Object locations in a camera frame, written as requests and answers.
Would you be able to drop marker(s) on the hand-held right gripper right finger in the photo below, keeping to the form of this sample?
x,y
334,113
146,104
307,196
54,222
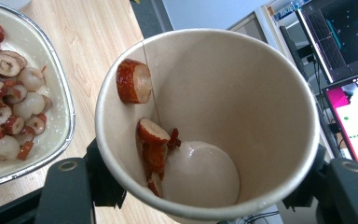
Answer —
x,y
351,193

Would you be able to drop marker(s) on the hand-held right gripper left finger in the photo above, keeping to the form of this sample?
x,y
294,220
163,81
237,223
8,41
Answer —
x,y
65,193

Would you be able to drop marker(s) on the small jujube slice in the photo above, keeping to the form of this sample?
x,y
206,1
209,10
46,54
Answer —
x,y
155,185

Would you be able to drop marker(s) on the long red jujube peel piece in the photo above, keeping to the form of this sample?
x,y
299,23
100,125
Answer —
x,y
154,160

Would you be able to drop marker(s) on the thin white-faced jujube slice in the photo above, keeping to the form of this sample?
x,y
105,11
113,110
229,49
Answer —
x,y
152,132

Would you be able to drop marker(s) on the small red jujube peel scrap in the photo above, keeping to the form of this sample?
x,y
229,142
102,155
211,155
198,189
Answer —
x,y
174,140

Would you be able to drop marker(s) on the thick round jujube slice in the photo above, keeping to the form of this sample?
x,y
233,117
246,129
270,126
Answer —
x,y
130,81

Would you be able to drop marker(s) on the brown paper cup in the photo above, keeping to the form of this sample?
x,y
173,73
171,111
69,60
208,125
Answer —
x,y
230,102

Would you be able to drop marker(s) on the pink and white screen monitor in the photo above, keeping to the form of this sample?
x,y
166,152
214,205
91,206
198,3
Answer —
x,y
355,121

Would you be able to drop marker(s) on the paper bowl of food scraps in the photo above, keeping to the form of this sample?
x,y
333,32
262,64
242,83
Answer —
x,y
56,93

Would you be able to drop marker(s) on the pile of jujube slices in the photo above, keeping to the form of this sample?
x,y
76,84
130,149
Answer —
x,y
9,102

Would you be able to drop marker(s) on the dark screen monitor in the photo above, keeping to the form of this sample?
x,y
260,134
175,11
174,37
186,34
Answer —
x,y
345,34

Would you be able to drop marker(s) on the white cabinet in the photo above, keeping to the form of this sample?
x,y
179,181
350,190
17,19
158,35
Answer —
x,y
205,12

